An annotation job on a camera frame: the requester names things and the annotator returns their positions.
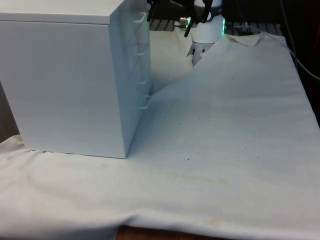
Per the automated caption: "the grey cable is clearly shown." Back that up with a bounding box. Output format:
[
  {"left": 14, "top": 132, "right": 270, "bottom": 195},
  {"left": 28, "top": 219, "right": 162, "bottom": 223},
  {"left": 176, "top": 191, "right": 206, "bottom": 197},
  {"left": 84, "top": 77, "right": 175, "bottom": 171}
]
[{"left": 234, "top": 23, "right": 320, "bottom": 81}]

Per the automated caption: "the white chest of drawers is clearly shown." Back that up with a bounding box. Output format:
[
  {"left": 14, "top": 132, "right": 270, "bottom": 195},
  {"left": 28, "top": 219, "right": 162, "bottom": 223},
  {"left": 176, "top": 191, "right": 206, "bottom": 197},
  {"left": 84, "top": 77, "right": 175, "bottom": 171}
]
[{"left": 0, "top": 0, "right": 152, "bottom": 160}]

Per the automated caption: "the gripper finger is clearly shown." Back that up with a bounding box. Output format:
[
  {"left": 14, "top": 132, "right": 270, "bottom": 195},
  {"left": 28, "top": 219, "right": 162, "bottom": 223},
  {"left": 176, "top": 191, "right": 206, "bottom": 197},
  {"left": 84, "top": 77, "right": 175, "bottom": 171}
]
[
  {"left": 184, "top": 11, "right": 195, "bottom": 38},
  {"left": 146, "top": 0, "right": 158, "bottom": 23}
]

